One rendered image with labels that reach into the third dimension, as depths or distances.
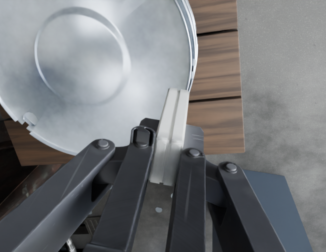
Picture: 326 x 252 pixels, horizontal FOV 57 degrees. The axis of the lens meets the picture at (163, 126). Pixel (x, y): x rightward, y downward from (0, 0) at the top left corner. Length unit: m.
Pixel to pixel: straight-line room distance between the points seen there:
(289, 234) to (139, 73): 0.51
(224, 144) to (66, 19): 0.29
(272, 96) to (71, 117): 0.55
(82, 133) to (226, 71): 0.23
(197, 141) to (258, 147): 0.73
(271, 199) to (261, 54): 0.36
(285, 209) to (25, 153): 0.60
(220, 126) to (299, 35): 0.41
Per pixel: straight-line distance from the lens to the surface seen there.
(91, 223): 0.91
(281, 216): 0.79
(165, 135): 0.16
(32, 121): 0.50
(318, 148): 0.93
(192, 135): 0.18
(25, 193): 0.73
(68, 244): 0.97
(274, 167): 0.93
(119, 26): 0.40
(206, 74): 0.45
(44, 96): 0.46
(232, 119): 0.47
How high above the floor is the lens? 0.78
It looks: 64 degrees down
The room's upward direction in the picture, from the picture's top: 160 degrees counter-clockwise
